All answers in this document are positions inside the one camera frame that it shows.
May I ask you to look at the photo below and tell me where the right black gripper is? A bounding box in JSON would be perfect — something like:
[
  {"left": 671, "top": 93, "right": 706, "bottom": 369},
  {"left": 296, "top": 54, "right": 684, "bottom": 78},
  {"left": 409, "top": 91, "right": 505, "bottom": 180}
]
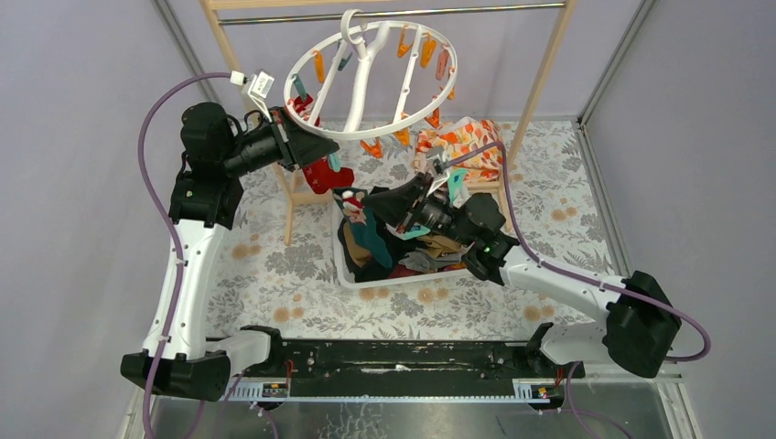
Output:
[{"left": 361, "top": 172, "right": 475, "bottom": 248}]

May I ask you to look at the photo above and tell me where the plain red santa sock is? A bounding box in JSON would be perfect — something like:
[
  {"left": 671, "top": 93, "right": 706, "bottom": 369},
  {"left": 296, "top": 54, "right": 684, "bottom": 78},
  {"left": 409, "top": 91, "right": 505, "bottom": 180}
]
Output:
[{"left": 302, "top": 157, "right": 355, "bottom": 195}]

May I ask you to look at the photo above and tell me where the white round clip hanger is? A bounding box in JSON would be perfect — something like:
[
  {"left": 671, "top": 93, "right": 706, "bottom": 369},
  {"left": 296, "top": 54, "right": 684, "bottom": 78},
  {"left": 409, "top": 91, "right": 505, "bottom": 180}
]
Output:
[{"left": 283, "top": 9, "right": 459, "bottom": 141}]

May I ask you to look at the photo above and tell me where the red white striped sock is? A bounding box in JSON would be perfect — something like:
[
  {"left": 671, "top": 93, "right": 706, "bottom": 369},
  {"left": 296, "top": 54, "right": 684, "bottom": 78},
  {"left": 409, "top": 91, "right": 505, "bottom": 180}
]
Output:
[{"left": 286, "top": 94, "right": 315, "bottom": 121}]

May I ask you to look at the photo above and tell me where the dark green sock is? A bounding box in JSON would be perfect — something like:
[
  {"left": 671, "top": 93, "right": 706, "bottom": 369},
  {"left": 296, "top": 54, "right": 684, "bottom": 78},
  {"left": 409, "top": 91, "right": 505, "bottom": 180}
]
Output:
[{"left": 333, "top": 187, "right": 393, "bottom": 269}]

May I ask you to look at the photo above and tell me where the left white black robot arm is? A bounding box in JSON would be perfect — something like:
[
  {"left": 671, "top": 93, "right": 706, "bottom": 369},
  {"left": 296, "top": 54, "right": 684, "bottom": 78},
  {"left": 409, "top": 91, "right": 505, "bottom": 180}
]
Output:
[{"left": 120, "top": 102, "right": 340, "bottom": 402}]

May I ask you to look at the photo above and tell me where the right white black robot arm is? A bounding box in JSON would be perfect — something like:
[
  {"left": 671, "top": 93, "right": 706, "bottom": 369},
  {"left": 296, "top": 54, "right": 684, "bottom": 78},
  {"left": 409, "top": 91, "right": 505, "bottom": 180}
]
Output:
[{"left": 361, "top": 173, "right": 681, "bottom": 379}]

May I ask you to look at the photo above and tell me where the tan brown sock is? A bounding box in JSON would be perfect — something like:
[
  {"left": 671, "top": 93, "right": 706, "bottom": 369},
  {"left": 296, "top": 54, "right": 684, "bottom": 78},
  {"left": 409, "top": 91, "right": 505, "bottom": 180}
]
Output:
[{"left": 417, "top": 234, "right": 462, "bottom": 259}]

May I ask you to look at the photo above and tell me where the grey sock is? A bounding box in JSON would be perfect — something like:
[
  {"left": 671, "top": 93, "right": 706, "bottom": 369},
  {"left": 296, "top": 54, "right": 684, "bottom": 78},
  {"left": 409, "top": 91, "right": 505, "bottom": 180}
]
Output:
[{"left": 399, "top": 251, "right": 461, "bottom": 273}]

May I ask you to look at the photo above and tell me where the white laundry basket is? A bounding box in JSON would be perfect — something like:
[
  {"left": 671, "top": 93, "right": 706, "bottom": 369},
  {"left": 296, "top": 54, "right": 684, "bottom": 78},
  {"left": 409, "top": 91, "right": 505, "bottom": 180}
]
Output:
[{"left": 329, "top": 202, "right": 473, "bottom": 290}]

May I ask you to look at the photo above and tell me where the orange floral cloth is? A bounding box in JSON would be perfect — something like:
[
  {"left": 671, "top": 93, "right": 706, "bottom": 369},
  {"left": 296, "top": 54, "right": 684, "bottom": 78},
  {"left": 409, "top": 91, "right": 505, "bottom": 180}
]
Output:
[{"left": 412, "top": 117, "right": 502, "bottom": 182}]

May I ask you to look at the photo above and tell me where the wooden clothes rack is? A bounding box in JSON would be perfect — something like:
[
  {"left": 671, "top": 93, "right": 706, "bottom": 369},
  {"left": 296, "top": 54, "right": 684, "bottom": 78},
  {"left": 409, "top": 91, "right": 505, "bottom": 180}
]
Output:
[{"left": 199, "top": 0, "right": 577, "bottom": 246}]

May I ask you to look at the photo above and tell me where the metal rack rod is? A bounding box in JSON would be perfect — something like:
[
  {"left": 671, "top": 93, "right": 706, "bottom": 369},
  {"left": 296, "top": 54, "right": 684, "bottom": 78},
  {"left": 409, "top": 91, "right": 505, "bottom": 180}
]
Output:
[{"left": 217, "top": 2, "right": 569, "bottom": 27}]

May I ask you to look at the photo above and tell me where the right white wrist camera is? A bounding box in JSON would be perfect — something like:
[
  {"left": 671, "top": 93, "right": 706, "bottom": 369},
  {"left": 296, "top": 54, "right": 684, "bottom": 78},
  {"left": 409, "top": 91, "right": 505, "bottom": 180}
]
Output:
[{"left": 426, "top": 149, "right": 452, "bottom": 196}]

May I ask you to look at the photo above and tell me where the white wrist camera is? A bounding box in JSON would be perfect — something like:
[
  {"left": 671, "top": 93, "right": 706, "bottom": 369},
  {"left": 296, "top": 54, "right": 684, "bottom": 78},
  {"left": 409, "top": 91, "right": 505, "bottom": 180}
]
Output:
[
  {"left": 426, "top": 149, "right": 452, "bottom": 196},
  {"left": 230, "top": 70, "right": 275, "bottom": 120}
]

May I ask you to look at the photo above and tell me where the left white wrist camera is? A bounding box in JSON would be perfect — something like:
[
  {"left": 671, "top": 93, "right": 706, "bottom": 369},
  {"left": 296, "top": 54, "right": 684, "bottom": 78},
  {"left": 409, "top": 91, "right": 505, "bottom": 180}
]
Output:
[{"left": 230, "top": 70, "right": 275, "bottom": 120}]

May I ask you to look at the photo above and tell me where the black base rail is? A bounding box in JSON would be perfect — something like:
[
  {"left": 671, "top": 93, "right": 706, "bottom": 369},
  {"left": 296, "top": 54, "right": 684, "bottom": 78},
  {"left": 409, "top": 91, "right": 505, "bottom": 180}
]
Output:
[{"left": 232, "top": 339, "right": 586, "bottom": 405}]

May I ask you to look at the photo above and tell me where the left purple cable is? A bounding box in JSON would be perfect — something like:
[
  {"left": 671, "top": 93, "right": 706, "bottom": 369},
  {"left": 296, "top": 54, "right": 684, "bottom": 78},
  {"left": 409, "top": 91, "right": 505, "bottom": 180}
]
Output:
[{"left": 137, "top": 72, "right": 234, "bottom": 439}]

